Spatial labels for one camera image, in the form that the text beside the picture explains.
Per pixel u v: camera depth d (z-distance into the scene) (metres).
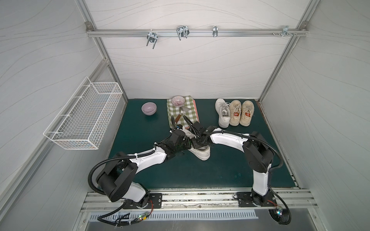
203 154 0.83
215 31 0.78
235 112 1.04
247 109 1.04
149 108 1.11
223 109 1.04
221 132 0.61
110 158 0.43
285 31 0.77
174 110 1.14
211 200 0.75
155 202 0.74
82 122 0.68
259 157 0.50
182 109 1.14
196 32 0.77
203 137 0.66
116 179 0.43
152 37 0.79
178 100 1.16
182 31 0.77
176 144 0.67
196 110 1.12
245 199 0.74
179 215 0.70
